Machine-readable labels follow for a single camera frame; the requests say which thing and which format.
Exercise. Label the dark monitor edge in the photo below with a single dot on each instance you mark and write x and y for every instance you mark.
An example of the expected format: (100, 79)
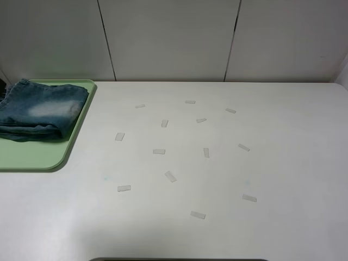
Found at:
(174, 259)

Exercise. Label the children's blue denim shorts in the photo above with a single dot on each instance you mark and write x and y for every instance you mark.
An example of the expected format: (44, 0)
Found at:
(33, 111)

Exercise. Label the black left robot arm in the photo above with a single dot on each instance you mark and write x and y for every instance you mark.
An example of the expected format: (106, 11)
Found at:
(3, 86)

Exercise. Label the light green plastic tray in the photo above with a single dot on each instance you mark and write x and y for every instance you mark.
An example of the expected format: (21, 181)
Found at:
(49, 154)

